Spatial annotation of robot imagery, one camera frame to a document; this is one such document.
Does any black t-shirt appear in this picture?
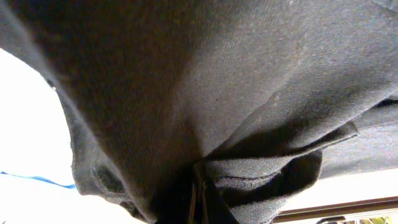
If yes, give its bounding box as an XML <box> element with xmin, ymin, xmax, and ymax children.
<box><xmin>1</xmin><ymin>0</ymin><xmax>397</xmax><ymax>223</ymax></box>

